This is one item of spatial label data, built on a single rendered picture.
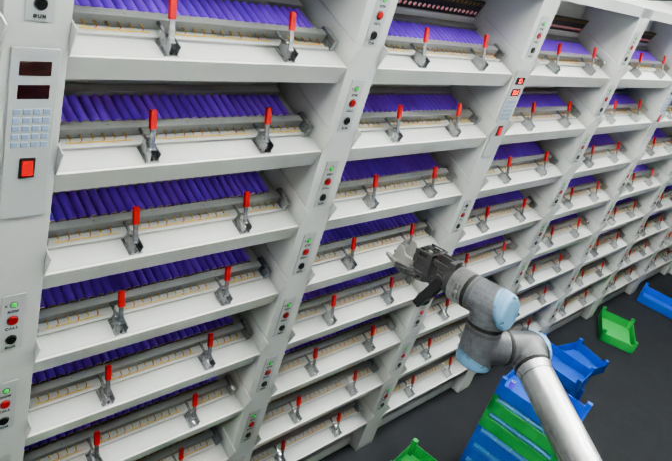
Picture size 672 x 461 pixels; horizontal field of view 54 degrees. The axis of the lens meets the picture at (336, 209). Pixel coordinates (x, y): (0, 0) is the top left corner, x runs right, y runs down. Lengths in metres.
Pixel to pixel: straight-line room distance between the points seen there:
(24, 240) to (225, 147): 0.42
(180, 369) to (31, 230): 0.63
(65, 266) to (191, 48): 0.45
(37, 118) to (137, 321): 0.56
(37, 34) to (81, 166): 0.25
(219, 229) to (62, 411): 0.50
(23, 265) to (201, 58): 0.46
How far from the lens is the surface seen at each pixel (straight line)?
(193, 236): 1.41
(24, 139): 1.10
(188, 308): 1.54
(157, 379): 1.65
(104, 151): 1.22
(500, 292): 1.61
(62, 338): 1.42
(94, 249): 1.32
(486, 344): 1.64
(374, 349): 2.28
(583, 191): 3.20
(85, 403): 1.58
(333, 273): 1.82
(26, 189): 1.14
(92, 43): 1.12
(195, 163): 1.28
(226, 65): 1.23
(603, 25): 2.66
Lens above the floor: 1.88
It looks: 25 degrees down
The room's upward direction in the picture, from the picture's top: 18 degrees clockwise
